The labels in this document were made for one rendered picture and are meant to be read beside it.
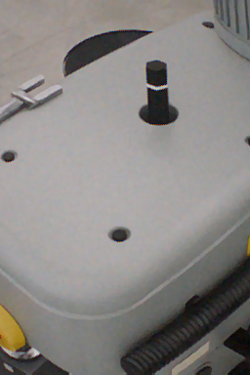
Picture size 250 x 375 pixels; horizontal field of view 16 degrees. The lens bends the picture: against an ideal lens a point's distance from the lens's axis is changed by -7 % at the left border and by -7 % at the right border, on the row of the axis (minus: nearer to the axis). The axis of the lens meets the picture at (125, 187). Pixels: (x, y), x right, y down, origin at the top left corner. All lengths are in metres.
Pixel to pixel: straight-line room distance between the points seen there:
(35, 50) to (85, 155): 3.70
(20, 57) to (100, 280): 3.79
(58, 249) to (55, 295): 0.04
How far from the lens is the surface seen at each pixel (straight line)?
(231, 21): 0.97
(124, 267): 0.74
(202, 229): 0.78
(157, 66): 0.84
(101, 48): 3.43
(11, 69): 4.40
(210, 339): 0.95
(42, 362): 1.64
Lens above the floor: 2.43
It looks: 42 degrees down
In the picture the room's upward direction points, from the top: 3 degrees counter-clockwise
